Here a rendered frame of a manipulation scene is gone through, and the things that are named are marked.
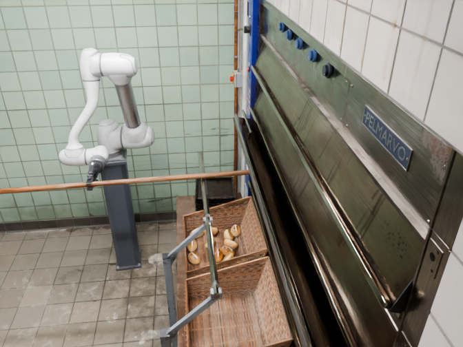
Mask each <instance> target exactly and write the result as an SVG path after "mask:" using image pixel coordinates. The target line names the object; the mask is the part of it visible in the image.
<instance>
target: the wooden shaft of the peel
mask: <svg viewBox="0 0 463 347"><path fill-rule="evenodd" d="M244 175H250V173H249V170H238V171H221V172H211V173H194V174H185V175H175V176H157V177H148V178H130V179H121V180H104V181H94V182H92V184H91V185H86V182H76V183H67V184H57V185H40V186H31V187H13V188H3V189H0V194H3V193H21V192H30V191H47V190H57V189H74V188H84V187H101V186H110V185H127V184H136V183H146V182H163V181H173V180H190V179H199V178H217V177H226V176H244Z"/></svg>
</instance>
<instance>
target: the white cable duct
mask: <svg viewBox="0 0 463 347"><path fill-rule="evenodd" d="M245 25H247V0H244V6H243V106H242V110H244V111H245V95H246V56H247V34H245V33H244V26H245ZM241 170H245V156H244V153H243V149H242V156H241ZM241 194H242V197H243V198H244V176H241Z"/></svg>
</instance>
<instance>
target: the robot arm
mask: <svg viewBox="0 0 463 347"><path fill-rule="evenodd" d="M80 67H81V76H82V79H83V84H84V87H85V91H86V94H87V98H88V101H87V104H86V106H85V109H84V110H83V112H82V113H81V115H80V116H79V118H78V120H77V121H76V122H75V124H74V126H73V128H72V130H71V132H70V135H69V141H68V145H67V146H66V147H65V149H63V150H61V151H60V153H59V160H60V162H61V163H62V164H64V165H68V166H83V165H89V170H88V174H89V175H87V177H88V179H87V182H86V185H91V184H92V182H94V181H99V180H98V179H97V177H98V174H99V173H101V172H102V170H103V169H104V166H105V164H106V163H107V162H115V161H124V160H125V159H124V151H125V148H129V149H139V148H145V147H149V146H151V145H152V144H153V143H154V139H155V132H154V130H153V129H152V128H151V127H150V126H147V125H146V124H145V122H144V121H143V120H142V119H140V117H139V114H138V109H137V106H136V101H135V97H134V91H133V88H132V83H131V80H132V77H133V76H135V75H136V73H137V72H138V63H137V60H136V59H135V58H134V57H133V56H131V55H129V54H124V53H116V52H108V53H98V50H96V49H94V48H87V49H83V51H82V53H81V60H80ZM102 76H107V77H108V78H109V79H110V80H111V82H112V83H113V84H114V86H115V89H116V93H117V96H118V99H119V103H120V106H121V110H122V113H123V117H124V120H125V123H124V124H123V126H122V125H119V124H118V123H117V122H116V121H115V120H112V119H105V120H102V121H101V122H100V123H99V126H98V128H97V131H96V137H97V142H98V146H97V147H94V148H91V149H84V148H83V145H81V144H80V142H79V134H80V133H81V131H82V130H83V128H84V127H85V126H86V124H87V123H88V121H89V120H90V119H91V117H92V115H93V114H94V112H95V111H96V109H97V106H98V104H99V90H100V82H101V77H102Z"/></svg>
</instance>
